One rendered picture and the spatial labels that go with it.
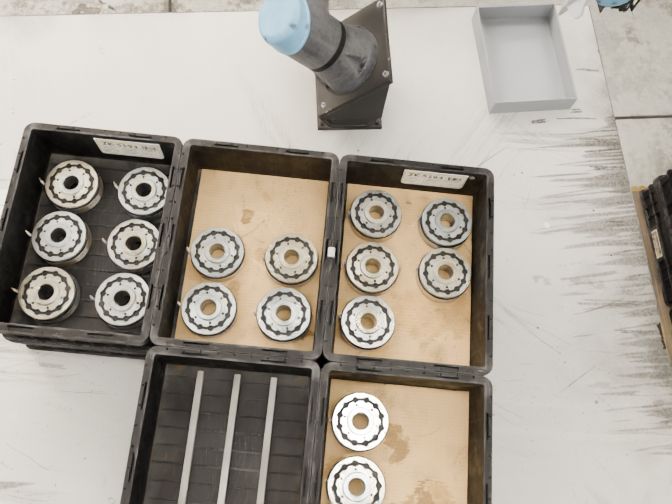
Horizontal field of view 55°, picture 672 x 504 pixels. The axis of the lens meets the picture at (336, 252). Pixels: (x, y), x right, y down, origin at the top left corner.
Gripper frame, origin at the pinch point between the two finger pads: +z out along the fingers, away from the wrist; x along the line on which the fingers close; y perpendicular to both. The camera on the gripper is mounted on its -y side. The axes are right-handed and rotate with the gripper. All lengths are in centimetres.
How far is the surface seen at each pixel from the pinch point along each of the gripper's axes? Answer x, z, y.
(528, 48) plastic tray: -6.9, 18.6, -3.9
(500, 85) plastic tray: -15.8, 18.6, 6.2
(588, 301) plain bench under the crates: -5, 19, 61
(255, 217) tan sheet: -76, 6, 41
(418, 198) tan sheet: -43, 6, 39
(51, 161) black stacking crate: -117, 6, 26
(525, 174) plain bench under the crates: -13.9, 19.0, 29.9
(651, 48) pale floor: 75, 89, -50
